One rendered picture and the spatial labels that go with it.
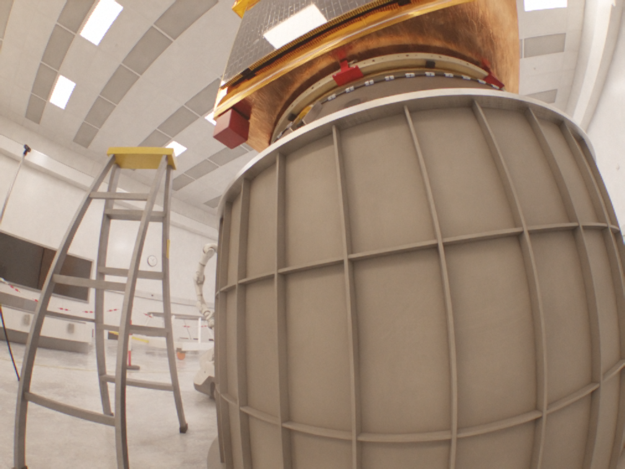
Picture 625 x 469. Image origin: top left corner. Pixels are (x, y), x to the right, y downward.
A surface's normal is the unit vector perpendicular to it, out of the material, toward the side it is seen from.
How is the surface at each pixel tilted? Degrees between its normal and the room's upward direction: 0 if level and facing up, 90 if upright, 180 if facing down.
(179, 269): 90
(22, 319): 90
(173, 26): 180
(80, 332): 90
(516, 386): 90
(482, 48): 180
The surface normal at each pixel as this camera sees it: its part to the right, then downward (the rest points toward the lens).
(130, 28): 0.04, 0.94
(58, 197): 0.86, -0.21
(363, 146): -0.45, -0.29
